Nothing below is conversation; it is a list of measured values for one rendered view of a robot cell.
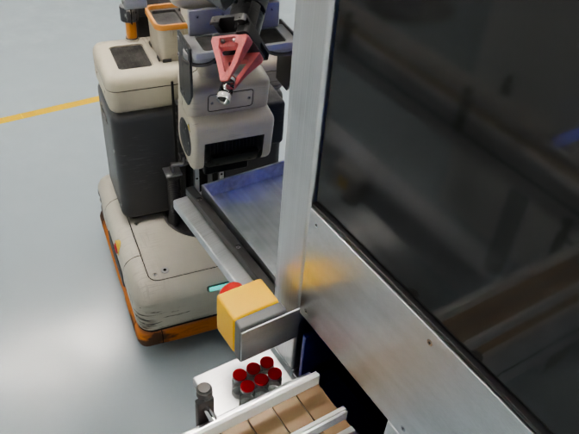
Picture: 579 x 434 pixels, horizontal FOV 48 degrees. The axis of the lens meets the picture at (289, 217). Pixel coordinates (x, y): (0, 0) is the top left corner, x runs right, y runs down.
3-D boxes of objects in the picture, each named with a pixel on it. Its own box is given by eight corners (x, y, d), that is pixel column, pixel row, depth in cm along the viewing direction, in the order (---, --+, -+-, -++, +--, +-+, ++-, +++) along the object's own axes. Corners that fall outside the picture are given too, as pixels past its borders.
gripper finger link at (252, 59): (197, 71, 103) (212, 25, 106) (218, 98, 109) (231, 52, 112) (235, 69, 100) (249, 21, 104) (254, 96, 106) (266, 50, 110)
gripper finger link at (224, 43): (199, 73, 103) (214, 27, 107) (219, 100, 109) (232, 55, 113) (237, 71, 100) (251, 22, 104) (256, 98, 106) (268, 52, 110)
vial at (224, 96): (223, 96, 102) (230, 73, 104) (213, 98, 103) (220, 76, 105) (233, 103, 103) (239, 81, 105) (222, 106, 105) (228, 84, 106)
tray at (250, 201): (411, 262, 120) (415, 247, 118) (290, 313, 109) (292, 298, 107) (311, 164, 142) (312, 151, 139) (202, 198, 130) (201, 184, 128)
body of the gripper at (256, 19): (207, 25, 105) (218, -10, 108) (234, 65, 113) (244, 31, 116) (243, 21, 102) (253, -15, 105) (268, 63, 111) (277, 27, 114)
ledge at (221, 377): (314, 417, 96) (315, 410, 95) (237, 458, 90) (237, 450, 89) (266, 350, 105) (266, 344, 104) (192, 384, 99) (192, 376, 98)
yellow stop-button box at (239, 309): (283, 343, 94) (287, 309, 89) (239, 363, 91) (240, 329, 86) (258, 308, 98) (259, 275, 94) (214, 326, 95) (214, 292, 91)
